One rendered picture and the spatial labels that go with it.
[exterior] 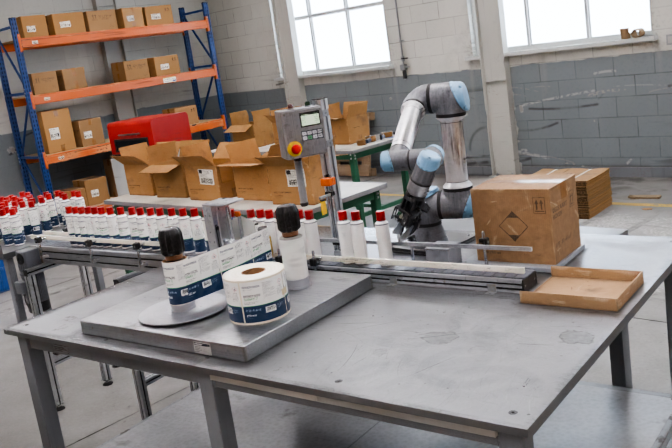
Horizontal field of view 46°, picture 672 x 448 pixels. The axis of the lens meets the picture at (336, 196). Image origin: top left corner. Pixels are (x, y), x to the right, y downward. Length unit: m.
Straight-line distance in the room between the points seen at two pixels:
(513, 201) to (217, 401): 1.20
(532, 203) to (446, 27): 6.50
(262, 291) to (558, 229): 1.05
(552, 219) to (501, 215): 0.19
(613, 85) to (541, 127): 0.91
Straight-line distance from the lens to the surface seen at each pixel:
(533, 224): 2.81
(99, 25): 10.36
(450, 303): 2.60
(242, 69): 11.72
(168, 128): 8.46
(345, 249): 2.97
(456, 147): 3.08
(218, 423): 2.50
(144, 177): 6.13
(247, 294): 2.48
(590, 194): 6.80
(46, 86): 9.90
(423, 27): 9.37
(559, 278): 2.74
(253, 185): 5.14
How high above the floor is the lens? 1.70
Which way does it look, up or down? 11 degrees down
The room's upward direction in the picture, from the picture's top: 8 degrees counter-clockwise
